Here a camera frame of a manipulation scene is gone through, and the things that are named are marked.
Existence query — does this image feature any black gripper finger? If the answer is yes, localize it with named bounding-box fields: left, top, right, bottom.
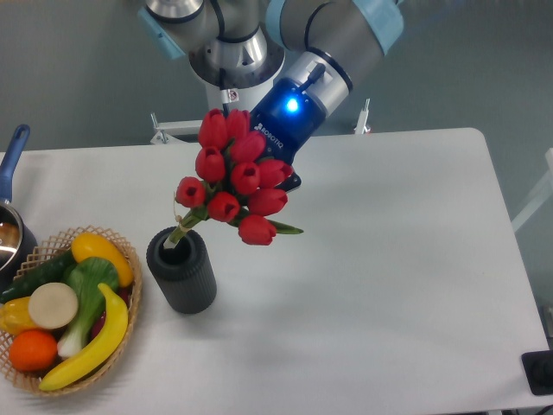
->
left=276, top=166, right=302, bottom=193

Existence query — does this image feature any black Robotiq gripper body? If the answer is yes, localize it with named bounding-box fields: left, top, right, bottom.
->
left=251, top=78, right=327, bottom=165

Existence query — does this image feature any red tulip bouquet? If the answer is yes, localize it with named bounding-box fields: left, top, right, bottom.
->
left=163, top=109, right=302, bottom=249

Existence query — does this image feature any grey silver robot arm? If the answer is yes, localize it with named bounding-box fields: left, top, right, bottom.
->
left=138, top=1, right=404, bottom=163

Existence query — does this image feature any dark grey ribbed vase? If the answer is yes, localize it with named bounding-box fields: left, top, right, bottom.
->
left=146, top=227, right=217, bottom=315

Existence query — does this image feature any dark red fruit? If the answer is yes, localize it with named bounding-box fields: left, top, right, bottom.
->
left=89, top=287, right=130, bottom=341

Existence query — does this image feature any yellow banana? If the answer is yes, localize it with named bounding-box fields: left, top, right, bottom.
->
left=39, top=283, right=129, bottom=392

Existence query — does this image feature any green bok choy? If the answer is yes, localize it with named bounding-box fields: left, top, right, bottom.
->
left=58, top=257, right=119, bottom=360

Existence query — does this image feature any woven wicker basket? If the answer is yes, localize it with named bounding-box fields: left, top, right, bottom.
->
left=1, top=226, right=143, bottom=397

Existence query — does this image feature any dark green cucumber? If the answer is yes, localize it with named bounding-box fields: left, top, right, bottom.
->
left=1, top=251, right=76, bottom=304

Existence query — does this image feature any beige round radish slice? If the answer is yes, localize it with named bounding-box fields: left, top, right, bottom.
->
left=28, top=283, right=79, bottom=329

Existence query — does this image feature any black device at edge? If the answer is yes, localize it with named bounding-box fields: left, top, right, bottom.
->
left=521, top=350, right=553, bottom=396

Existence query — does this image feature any yellow bell pepper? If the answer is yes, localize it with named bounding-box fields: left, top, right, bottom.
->
left=1, top=297, right=39, bottom=335

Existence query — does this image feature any orange fruit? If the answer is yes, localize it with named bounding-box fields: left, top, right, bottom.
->
left=9, top=329, right=58, bottom=372

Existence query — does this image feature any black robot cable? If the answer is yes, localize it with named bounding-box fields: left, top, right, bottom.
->
left=218, top=67, right=232, bottom=118

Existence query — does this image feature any white frame at right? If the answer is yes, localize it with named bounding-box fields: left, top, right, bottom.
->
left=512, top=148, right=552, bottom=233

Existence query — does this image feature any blue handled steel saucepan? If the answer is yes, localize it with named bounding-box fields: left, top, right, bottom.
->
left=1, top=124, right=37, bottom=291

